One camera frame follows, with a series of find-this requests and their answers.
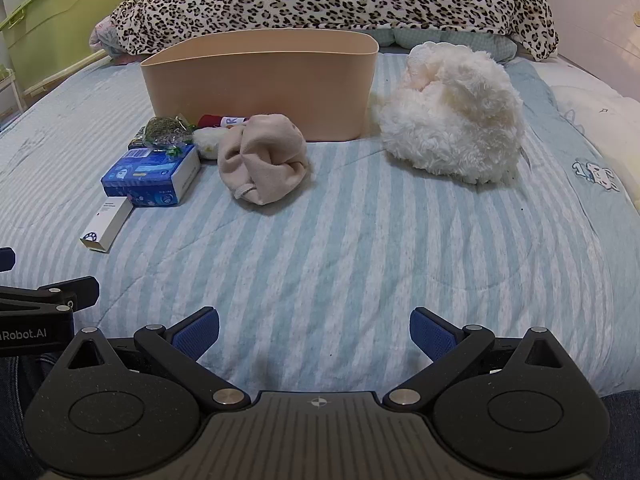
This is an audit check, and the pink floral cloth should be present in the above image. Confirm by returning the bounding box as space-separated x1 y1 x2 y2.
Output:
89 14 132 64

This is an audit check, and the beige plastic storage bin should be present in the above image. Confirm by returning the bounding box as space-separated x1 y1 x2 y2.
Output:
140 29 379 143

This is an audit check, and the white plush toy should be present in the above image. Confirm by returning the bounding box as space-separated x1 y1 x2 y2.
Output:
372 41 526 186

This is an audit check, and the teal padded quilt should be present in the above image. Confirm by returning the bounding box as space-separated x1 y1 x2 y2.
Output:
372 27 519 63

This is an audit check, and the beige cloth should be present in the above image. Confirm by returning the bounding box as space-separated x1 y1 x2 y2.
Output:
216 114 311 207

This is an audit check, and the person's right leg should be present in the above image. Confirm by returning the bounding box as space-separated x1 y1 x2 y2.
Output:
597 392 640 480

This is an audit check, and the small white fuzzy item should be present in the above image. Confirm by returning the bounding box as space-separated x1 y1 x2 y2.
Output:
192 127 226 162

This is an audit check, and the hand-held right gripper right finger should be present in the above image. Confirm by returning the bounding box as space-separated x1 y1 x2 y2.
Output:
382 308 571 411

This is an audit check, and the white pillow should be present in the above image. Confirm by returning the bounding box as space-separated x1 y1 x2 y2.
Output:
540 60 640 211

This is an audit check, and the blue striped bed quilt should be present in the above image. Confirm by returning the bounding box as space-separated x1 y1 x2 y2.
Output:
0 50 640 397

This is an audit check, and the green dried herb packet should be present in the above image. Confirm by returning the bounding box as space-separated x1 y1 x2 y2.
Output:
127 115 196 154

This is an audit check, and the white wire rack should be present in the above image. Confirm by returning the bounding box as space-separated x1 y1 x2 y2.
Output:
0 66 27 122

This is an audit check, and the red and white tube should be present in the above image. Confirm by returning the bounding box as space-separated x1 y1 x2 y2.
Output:
196 114 250 130

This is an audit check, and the small white carton box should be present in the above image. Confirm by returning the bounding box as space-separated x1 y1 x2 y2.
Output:
79 196 135 254

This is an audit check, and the person's leg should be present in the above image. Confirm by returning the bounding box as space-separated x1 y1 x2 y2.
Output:
0 354 58 480
597 392 640 480

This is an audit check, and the blue tissue box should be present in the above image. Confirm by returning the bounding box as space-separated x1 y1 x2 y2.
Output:
101 144 202 209

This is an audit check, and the person's left leg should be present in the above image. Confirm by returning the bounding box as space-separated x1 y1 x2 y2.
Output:
0 354 58 480

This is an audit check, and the pale pink headboard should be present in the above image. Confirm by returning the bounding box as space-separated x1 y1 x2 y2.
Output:
537 0 640 103

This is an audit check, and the green plastic storage box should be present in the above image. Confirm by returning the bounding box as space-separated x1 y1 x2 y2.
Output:
0 0 136 100

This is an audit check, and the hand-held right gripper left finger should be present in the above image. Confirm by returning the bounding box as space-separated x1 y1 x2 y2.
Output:
60 307 252 412

